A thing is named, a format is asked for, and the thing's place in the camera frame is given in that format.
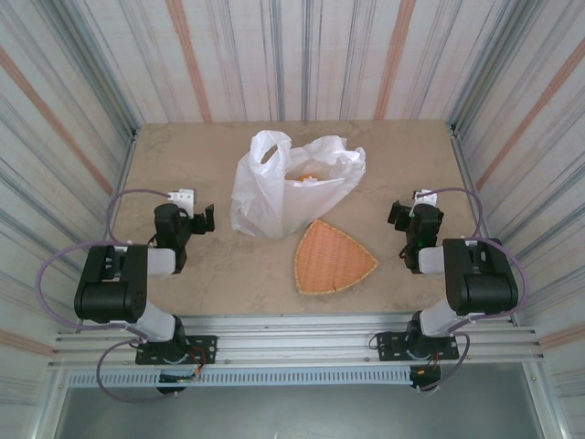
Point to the triangular woven orange basket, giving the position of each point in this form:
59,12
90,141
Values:
333,260

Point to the aluminium front mounting rail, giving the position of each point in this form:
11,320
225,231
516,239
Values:
292,338

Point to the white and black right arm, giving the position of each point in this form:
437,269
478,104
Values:
484,288

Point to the grey metal panel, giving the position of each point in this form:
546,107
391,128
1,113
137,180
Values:
292,411

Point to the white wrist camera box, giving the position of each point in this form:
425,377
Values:
426,196
183,197

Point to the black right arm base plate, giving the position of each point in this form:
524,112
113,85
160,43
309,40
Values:
388,347

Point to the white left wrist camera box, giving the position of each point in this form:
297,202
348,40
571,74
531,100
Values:
183,197

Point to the large yellow-orange orange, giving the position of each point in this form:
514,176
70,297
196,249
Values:
304,176

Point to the white plastic bag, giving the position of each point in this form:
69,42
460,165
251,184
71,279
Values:
274,206

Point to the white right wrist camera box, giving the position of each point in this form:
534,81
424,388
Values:
426,196

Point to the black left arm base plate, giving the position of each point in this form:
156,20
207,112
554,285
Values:
205,350

